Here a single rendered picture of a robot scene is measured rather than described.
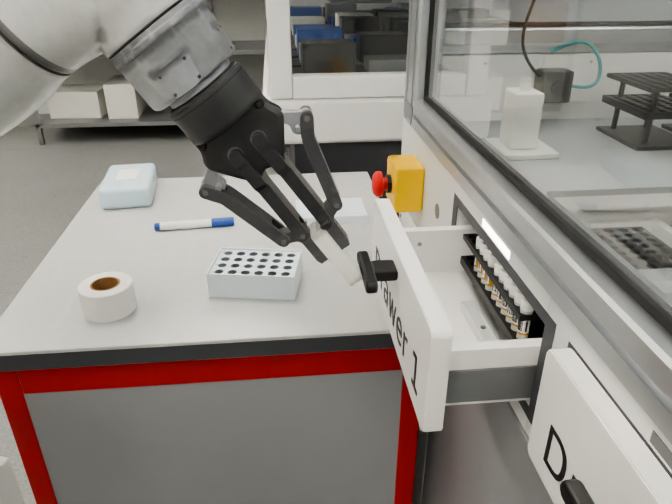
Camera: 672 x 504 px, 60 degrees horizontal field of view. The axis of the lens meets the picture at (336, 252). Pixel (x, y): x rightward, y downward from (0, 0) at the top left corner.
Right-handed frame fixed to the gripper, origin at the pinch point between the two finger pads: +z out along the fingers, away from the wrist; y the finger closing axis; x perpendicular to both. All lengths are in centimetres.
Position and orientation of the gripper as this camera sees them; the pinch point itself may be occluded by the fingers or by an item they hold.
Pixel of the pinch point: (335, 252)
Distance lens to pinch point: 58.3
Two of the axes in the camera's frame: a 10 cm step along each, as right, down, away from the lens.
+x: -1.0, -4.5, 8.9
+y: 8.2, -5.5, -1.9
